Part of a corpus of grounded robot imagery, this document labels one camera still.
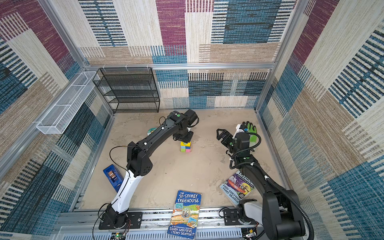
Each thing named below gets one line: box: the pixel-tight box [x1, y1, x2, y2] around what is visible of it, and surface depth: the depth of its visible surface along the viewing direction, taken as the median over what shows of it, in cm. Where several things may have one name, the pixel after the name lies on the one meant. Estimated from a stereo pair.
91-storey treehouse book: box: [167, 189, 202, 240], surface depth 74 cm
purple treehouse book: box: [219, 170, 256, 206], surface depth 83 cm
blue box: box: [102, 164, 124, 193], surface depth 83 cm
